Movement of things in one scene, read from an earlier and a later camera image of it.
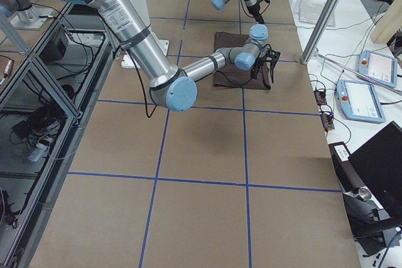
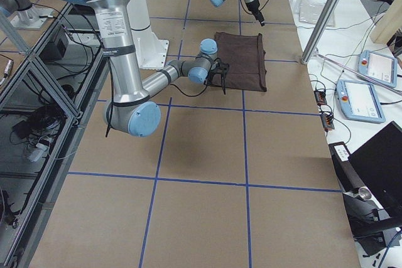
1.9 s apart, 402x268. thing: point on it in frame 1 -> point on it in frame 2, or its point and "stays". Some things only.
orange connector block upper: [320, 97] stays
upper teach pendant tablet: [379, 67] stays
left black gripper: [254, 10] stays
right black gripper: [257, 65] -> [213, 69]
